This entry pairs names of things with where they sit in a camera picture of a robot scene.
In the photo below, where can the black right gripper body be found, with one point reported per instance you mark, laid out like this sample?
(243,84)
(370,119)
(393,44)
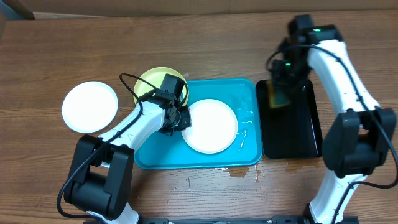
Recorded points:
(296,75)

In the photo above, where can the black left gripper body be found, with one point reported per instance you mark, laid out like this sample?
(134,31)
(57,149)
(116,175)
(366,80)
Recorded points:
(183,121)

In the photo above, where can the green and yellow sponge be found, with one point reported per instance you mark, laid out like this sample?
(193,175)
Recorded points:
(277,97)

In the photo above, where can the white plate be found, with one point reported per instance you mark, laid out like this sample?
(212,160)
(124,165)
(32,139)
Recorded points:
(214,126)
(89,107)

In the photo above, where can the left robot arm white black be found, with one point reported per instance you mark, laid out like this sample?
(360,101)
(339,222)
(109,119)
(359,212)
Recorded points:
(99,180)

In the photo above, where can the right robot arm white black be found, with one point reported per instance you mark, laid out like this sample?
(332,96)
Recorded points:
(360,137)

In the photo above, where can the blue plastic tray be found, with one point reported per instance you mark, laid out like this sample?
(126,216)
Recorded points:
(171,152)

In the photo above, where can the black plastic tray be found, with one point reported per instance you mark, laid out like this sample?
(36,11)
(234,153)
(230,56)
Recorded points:
(291,131)

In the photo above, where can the yellow-green plate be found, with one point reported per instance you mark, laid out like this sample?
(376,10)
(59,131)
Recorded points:
(155,77)

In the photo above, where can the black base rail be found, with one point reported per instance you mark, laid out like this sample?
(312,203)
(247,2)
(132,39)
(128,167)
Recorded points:
(273,220)

